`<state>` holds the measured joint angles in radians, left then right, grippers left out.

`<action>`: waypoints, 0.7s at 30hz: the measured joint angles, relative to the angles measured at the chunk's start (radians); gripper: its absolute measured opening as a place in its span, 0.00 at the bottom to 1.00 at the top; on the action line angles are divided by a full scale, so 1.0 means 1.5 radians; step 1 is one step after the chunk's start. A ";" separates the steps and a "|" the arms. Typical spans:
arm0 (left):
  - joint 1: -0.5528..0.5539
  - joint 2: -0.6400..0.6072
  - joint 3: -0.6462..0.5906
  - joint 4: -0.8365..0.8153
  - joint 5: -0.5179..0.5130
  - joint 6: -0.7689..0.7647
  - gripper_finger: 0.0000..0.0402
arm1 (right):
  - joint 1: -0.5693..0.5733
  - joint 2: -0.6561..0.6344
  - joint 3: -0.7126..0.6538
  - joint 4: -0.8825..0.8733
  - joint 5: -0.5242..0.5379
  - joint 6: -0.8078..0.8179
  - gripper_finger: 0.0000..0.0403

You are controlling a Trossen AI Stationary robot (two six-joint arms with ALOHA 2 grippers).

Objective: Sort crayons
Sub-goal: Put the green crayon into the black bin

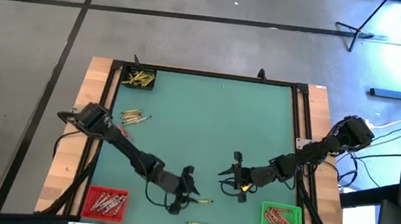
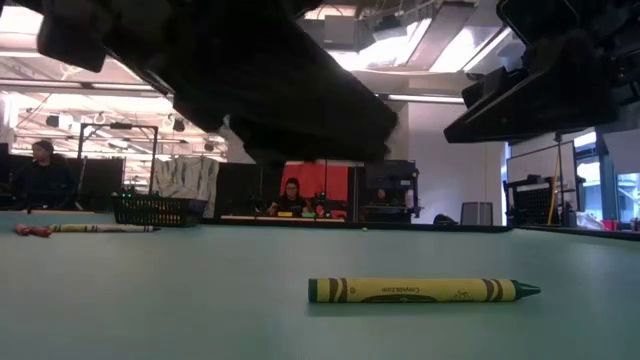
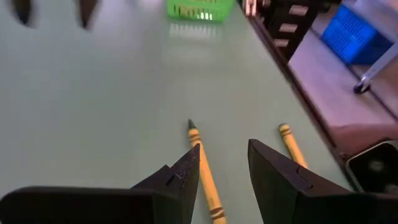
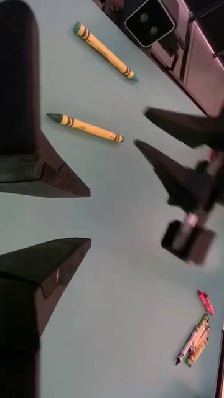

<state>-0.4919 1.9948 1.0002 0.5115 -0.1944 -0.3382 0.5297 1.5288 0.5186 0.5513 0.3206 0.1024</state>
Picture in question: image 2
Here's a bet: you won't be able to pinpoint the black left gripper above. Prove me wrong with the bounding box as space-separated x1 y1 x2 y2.
37 0 321 134

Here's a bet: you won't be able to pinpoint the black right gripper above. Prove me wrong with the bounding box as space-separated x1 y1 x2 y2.
443 0 640 144

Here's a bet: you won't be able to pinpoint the green crayon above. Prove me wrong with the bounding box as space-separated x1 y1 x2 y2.
307 277 542 305

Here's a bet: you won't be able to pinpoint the red backdrop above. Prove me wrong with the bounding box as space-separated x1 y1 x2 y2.
278 160 350 219

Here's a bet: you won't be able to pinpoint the black tripod stand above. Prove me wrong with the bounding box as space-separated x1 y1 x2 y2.
552 132 566 226

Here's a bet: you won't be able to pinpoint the grey ceiling unit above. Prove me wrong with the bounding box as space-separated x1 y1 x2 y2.
323 14 359 49

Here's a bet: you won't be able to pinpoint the black partition panel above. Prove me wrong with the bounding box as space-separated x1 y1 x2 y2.
215 160 284 219
0 153 126 212

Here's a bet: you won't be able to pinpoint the black equipment cart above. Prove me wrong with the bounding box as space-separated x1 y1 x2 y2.
502 173 587 227

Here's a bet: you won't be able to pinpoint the long ceiling light bar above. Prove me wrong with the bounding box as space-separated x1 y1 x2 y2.
385 93 466 105

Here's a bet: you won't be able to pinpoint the grey bin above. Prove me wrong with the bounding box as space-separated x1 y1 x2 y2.
459 200 495 226

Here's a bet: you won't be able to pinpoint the grey white curtain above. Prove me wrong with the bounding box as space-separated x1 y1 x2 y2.
152 155 220 217

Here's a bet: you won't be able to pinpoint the black plastic basket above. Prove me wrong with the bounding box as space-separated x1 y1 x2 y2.
110 193 209 229

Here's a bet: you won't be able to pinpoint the yellow crayon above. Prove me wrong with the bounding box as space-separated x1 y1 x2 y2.
48 224 121 234

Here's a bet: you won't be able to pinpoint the green table mat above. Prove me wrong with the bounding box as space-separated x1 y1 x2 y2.
0 212 640 360

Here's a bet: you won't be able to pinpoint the black gantry frame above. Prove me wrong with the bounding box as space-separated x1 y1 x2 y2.
255 159 330 219
76 121 160 197

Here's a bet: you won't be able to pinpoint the rectangular silver air duct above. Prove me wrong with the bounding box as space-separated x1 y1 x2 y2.
405 2 514 74

